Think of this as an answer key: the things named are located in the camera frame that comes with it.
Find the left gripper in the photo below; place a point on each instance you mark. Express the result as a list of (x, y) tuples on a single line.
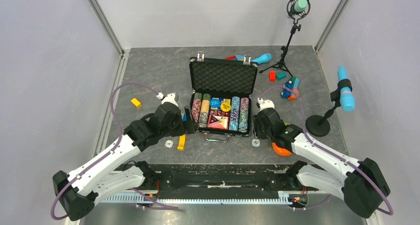
[(190, 126)]

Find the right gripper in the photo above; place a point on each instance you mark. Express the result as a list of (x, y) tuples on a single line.
[(257, 131)]

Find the blue round button chip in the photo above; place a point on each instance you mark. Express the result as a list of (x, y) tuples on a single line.
[(215, 103)]

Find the yellow round button chip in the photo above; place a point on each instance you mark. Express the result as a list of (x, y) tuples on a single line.
[(225, 106)]

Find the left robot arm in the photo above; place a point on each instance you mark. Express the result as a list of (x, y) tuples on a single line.
[(80, 190)]

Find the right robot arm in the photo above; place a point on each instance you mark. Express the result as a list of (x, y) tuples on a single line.
[(360, 184)]

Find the yellow long block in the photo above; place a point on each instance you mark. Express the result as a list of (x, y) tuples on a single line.
[(181, 143)]

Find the red chip row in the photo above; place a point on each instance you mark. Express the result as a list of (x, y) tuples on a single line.
[(196, 106)]

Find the green purple chip row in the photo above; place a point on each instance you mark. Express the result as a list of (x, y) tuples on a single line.
[(243, 115)]

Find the red dice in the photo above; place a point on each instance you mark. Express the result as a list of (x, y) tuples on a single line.
[(219, 113)]

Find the grey poker chip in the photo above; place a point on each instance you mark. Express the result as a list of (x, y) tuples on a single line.
[(169, 144)]

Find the red playing card deck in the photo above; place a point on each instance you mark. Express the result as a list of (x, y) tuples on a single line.
[(223, 124)]

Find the orange curved track piece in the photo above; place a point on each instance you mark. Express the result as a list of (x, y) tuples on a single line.
[(281, 151)]

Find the black poker case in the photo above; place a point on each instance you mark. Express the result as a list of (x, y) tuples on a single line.
[(223, 79)]

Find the blue chip row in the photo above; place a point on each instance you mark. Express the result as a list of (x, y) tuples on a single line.
[(234, 114)]

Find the blue toy car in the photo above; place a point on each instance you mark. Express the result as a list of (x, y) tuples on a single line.
[(290, 89)]

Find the red small block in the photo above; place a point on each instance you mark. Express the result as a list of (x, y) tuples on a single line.
[(272, 76)]

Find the teal small block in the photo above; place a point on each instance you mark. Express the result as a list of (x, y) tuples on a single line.
[(281, 76)]

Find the blue microphone on stand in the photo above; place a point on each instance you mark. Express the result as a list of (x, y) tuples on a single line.
[(342, 97)]

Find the yellow cube block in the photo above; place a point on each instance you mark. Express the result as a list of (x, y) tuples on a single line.
[(136, 103)]

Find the blue toy microphone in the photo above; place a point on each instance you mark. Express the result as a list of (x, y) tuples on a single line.
[(264, 58)]

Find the red blue flat blocks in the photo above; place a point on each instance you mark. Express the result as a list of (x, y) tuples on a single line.
[(235, 57)]

